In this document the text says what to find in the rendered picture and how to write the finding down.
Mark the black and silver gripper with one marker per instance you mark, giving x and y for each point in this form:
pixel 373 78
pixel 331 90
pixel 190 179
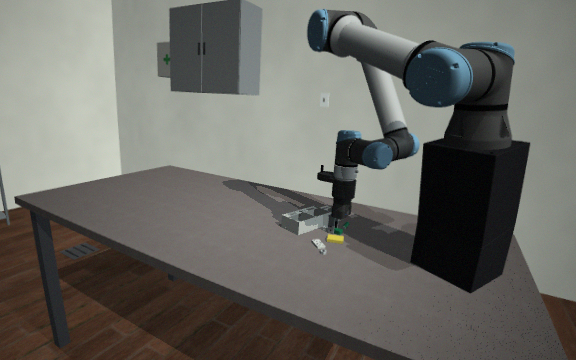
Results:
pixel 343 191

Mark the yellow block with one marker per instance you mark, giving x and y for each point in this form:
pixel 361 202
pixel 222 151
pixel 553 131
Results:
pixel 335 239

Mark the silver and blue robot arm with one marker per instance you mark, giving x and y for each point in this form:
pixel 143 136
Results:
pixel 476 77

